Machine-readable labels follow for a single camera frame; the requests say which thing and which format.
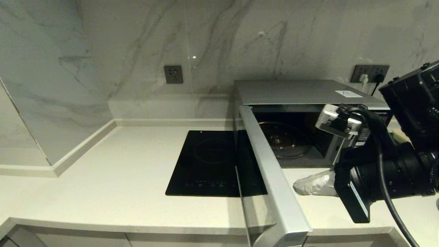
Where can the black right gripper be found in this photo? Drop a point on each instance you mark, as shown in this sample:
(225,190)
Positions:
(346,192)

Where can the microwave door with dark glass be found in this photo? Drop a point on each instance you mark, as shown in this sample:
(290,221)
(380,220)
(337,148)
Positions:
(274,178)

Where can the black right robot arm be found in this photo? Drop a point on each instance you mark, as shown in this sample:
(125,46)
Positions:
(411,103)

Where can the silver Panasonic microwave oven body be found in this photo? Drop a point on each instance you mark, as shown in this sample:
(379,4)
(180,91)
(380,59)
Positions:
(291,92)

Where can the grey cabinet door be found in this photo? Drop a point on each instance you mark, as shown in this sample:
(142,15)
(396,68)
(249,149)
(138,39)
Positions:
(343,242)

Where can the beige lidded box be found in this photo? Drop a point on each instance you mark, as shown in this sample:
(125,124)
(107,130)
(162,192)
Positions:
(399,137)

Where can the white label sticker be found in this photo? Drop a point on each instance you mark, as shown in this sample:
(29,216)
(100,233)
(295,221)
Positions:
(348,94)

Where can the white power plug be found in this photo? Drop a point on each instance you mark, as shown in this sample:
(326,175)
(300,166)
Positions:
(364,79)

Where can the black induction cooktop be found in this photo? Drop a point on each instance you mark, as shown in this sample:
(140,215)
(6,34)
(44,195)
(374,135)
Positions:
(205,164)

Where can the grey corner cabinet panel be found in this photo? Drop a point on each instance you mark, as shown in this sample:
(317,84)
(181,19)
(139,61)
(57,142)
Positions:
(24,240)

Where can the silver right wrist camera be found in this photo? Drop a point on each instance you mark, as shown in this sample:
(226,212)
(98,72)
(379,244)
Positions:
(331,118)

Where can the grey double wall socket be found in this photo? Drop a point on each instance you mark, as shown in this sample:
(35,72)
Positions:
(356,70)

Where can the grey single wall socket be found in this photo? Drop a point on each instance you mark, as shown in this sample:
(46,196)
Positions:
(173,74)

